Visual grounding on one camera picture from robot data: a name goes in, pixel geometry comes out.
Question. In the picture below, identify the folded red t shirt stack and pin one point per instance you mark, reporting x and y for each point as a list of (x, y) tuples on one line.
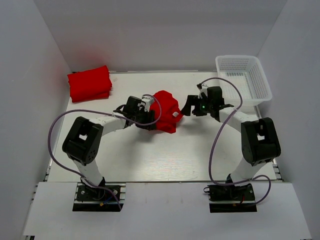
[(93, 84)]

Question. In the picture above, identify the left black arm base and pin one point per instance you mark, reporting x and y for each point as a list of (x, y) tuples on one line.
[(87, 199)]

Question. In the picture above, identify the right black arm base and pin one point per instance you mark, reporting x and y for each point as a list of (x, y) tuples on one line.
[(231, 199)]

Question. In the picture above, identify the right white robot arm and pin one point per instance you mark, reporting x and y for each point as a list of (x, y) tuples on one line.
[(259, 139)]

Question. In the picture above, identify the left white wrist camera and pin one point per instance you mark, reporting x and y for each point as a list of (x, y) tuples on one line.
[(146, 102)]

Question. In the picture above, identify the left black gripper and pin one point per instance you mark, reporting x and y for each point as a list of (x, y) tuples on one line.
[(151, 118)]

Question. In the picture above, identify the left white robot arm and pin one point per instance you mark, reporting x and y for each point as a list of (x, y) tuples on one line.
[(83, 139)]

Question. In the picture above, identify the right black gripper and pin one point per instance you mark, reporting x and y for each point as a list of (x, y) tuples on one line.
[(192, 100)]

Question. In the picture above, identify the white plastic basket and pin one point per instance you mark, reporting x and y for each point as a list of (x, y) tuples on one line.
[(248, 77)]

